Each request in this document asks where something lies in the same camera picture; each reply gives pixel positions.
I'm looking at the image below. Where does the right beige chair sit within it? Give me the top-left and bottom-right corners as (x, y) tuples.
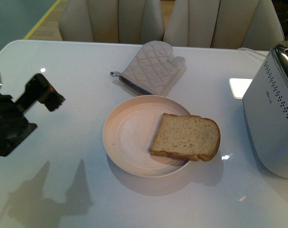
(163, 0), (284, 51)

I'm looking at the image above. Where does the left beige chair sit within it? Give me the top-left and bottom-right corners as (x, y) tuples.
(58, 0), (165, 44)

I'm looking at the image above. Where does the grey quilted oven mitt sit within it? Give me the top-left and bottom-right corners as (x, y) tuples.
(110, 41), (186, 96)

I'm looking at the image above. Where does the beige chair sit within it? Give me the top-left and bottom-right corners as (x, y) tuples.
(58, 0), (165, 44)
(163, 0), (284, 51)

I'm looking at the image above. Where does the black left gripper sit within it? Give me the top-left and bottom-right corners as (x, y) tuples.
(0, 73), (65, 157)

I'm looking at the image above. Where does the silver toaster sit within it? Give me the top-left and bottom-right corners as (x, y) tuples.
(242, 41), (288, 178)

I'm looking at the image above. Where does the pink round plate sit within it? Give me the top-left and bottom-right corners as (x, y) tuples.
(103, 95), (189, 178)

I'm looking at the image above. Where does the brown bread slice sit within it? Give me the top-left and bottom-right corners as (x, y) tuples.
(149, 113), (221, 162)

